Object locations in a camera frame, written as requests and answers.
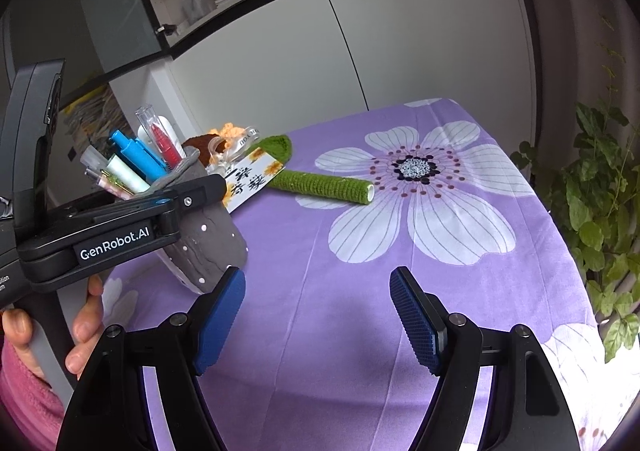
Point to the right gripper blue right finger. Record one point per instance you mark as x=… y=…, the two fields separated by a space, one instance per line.
x=426 y=331

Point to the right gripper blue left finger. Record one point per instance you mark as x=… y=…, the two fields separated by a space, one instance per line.
x=213 y=315

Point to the grey white pen holder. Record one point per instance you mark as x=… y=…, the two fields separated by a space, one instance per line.
x=209 y=243

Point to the pink patterned pen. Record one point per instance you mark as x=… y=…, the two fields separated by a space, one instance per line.
x=109 y=184

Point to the translucent frosted pen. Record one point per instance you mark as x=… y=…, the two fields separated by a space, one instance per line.
x=94 y=161

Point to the light green pen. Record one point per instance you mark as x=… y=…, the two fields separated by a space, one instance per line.
x=123 y=173

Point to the blue pen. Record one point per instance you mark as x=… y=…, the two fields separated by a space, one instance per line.
x=138 y=155

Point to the red gel pen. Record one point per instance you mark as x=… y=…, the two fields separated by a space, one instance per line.
x=156 y=133

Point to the person's left hand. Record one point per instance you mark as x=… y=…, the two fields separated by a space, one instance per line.
x=87 y=329

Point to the stack of old books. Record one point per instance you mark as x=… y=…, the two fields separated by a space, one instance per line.
x=91 y=119

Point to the sunflower gift tag card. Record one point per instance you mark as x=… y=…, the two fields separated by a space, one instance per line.
x=249 y=176

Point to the crochet sunflower with green stem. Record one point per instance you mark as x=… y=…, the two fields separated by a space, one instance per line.
x=333 y=189

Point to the green potted vine plant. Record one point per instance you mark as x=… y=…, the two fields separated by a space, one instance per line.
x=594 y=201

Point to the dark glass cabinet door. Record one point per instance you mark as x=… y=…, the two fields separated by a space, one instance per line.
x=98 y=40

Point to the white bookshelf cabinet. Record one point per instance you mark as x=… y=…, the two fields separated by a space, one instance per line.
x=285 y=64

